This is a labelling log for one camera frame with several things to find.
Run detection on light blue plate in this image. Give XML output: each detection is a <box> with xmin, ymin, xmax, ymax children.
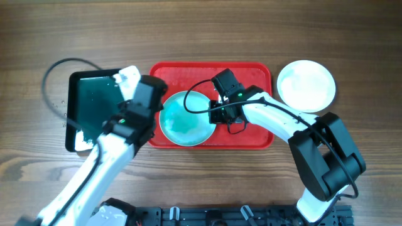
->
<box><xmin>159</xmin><ymin>91</ymin><xmax>216</xmax><ymax>147</ymax></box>

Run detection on white plate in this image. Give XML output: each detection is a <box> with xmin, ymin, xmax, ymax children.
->
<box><xmin>276</xmin><ymin>60</ymin><xmax>336</xmax><ymax>113</ymax></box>

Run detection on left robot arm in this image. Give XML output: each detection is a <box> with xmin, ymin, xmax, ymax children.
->
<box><xmin>16</xmin><ymin>75</ymin><xmax>168</xmax><ymax>225</ymax></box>

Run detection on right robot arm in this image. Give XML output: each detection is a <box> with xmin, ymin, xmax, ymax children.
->
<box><xmin>214</xmin><ymin>83</ymin><xmax>366</xmax><ymax>225</ymax></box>

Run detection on red plastic tray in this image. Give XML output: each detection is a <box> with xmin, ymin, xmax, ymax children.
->
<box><xmin>149</xmin><ymin>62</ymin><xmax>274</xmax><ymax>150</ymax></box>

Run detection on black water tray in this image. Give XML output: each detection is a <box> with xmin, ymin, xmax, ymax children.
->
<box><xmin>65</xmin><ymin>69</ymin><xmax>123</xmax><ymax>152</ymax></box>

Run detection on left black cable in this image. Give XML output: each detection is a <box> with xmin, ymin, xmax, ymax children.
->
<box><xmin>41</xmin><ymin>57</ymin><xmax>104</xmax><ymax>129</ymax></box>

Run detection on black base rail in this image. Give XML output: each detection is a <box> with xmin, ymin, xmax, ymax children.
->
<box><xmin>90</xmin><ymin>204</ymin><xmax>354</xmax><ymax>226</ymax></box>

